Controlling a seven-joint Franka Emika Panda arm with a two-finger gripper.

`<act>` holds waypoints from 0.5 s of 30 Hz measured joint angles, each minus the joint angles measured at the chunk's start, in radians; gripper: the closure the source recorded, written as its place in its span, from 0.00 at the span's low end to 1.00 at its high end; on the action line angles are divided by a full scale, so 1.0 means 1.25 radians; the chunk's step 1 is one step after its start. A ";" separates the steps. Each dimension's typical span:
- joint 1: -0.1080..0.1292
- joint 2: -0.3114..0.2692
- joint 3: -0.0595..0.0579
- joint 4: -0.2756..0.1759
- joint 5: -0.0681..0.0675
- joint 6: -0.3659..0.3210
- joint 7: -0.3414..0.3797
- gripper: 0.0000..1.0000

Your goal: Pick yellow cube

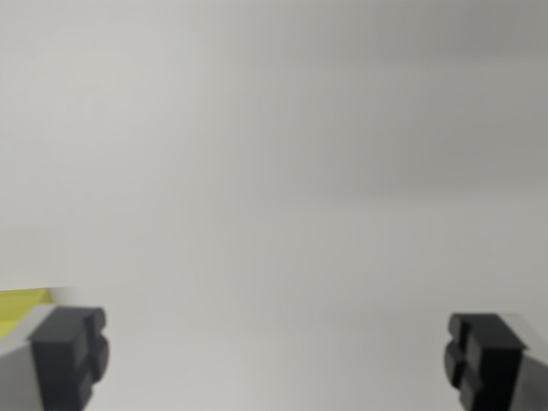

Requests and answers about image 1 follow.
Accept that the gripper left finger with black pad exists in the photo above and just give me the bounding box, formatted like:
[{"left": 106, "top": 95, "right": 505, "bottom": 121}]
[{"left": 0, "top": 304, "right": 110, "bottom": 411}]

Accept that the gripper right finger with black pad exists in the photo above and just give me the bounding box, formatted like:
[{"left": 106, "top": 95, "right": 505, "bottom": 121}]
[{"left": 443, "top": 312, "right": 548, "bottom": 411}]

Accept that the yellow cube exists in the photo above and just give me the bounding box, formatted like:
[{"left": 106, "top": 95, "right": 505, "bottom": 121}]
[{"left": 0, "top": 289, "right": 53, "bottom": 340}]

